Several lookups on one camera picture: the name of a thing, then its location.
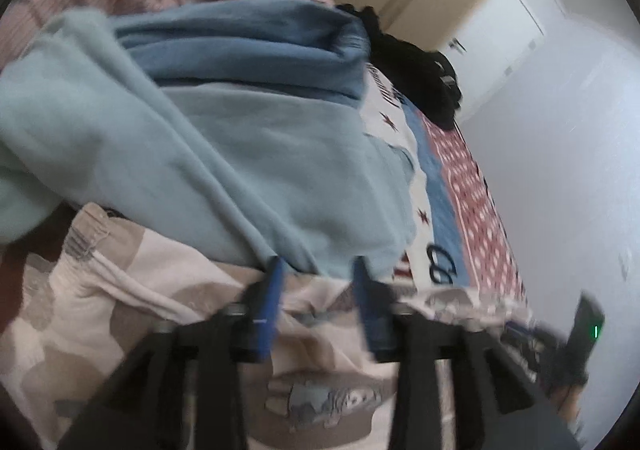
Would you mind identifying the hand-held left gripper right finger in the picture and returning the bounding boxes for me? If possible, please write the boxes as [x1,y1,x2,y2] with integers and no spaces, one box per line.
[351,256,568,450]

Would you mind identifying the white door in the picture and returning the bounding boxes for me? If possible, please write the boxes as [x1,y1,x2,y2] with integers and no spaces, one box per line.
[450,0,547,123]

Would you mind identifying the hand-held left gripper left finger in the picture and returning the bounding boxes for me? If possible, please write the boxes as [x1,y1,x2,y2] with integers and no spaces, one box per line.
[57,256,289,450]

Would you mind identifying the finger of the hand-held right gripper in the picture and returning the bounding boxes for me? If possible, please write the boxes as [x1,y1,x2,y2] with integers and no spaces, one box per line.
[500,319,557,356]

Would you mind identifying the dark brown cloth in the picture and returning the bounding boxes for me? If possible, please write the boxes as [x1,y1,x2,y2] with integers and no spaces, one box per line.
[0,206,87,275]

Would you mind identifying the light blue garment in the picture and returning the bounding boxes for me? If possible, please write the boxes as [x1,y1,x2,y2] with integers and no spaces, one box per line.
[0,8,419,281]

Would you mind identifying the beige patterned pants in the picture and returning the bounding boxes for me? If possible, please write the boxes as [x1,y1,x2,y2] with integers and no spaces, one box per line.
[0,202,532,450]

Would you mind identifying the printed star bed sheet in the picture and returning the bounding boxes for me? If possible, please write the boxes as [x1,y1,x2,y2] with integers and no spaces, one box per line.
[359,64,532,317]

